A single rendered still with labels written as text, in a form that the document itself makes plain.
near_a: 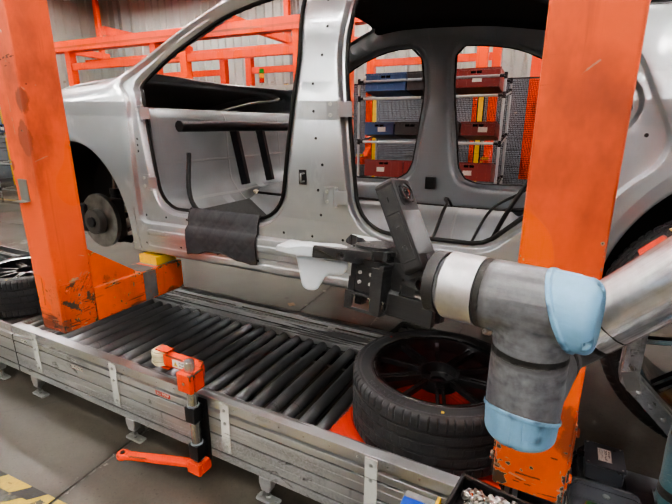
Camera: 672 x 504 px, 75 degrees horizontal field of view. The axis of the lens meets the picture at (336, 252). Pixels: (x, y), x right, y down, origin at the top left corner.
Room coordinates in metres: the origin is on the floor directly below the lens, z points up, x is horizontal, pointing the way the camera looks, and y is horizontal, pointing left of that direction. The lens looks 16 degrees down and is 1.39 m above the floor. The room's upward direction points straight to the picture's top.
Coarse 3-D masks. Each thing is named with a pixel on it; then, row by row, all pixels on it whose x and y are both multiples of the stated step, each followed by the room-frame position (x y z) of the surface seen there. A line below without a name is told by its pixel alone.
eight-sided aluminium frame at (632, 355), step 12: (624, 348) 1.05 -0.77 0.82; (636, 348) 1.01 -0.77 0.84; (624, 360) 1.02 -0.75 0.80; (636, 360) 1.01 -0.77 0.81; (624, 372) 1.01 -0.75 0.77; (636, 372) 1.00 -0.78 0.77; (624, 384) 1.01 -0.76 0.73; (636, 384) 1.00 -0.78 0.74; (648, 384) 1.03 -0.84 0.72; (636, 396) 1.00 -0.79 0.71; (648, 396) 0.99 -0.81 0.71; (648, 408) 0.99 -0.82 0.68; (660, 408) 0.97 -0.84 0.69; (660, 420) 0.97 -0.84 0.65
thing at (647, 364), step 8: (648, 336) 1.10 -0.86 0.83; (656, 336) 1.09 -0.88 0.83; (656, 344) 1.07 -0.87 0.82; (664, 344) 1.07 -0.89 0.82; (648, 360) 1.23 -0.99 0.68; (648, 368) 1.17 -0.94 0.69; (656, 368) 1.22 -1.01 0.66; (648, 376) 1.10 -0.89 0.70; (656, 376) 1.16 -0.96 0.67; (664, 376) 1.06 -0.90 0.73; (656, 384) 1.06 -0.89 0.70; (664, 384) 1.06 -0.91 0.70; (664, 392) 1.09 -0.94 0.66; (664, 400) 1.04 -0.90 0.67
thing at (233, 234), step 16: (192, 208) 2.12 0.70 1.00; (192, 224) 2.09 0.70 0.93; (208, 224) 2.04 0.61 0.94; (224, 224) 2.00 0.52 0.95; (240, 224) 1.95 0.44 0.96; (256, 224) 1.91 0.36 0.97; (192, 240) 2.06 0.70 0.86; (208, 240) 2.01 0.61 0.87; (224, 240) 1.96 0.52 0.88; (240, 240) 1.92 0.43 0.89; (240, 256) 1.93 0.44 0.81; (256, 256) 1.89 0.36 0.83
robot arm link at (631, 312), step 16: (640, 256) 0.46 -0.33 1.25; (656, 256) 0.44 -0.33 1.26; (624, 272) 0.46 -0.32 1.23; (640, 272) 0.44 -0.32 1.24; (656, 272) 0.43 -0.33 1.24; (608, 288) 0.46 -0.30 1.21; (624, 288) 0.44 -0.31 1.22; (640, 288) 0.43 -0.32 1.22; (656, 288) 0.42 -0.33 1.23; (608, 304) 0.45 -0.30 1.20; (624, 304) 0.44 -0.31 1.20; (640, 304) 0.43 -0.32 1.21; (656, 304) 0.42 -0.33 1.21; (608, 320) 0.44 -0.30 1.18; (624, 320) 0.43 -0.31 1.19; (640, 320) 0.43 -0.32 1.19; (656, 320) 0.42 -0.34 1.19; (608, 336) 0.44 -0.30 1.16; (624, 336) 0.44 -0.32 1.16; (640, 336) 0.44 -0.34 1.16; (592, 352) 0.45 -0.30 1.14; (608, 352) 0.45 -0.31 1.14
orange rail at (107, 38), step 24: (96, 0) 13.34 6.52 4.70; (288, 0) 10.87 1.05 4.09; (96, 24) 13.30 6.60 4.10; (240, 24) 8.68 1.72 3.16; (264, 24) 8.47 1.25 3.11; (288, 24) 8.28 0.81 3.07; (360, 24) 7.91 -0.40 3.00; (72, 48) 10.50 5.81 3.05; (96, 48) 10.20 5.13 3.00; (192, 48) 12.28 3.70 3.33; (240, 48) 11.33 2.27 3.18
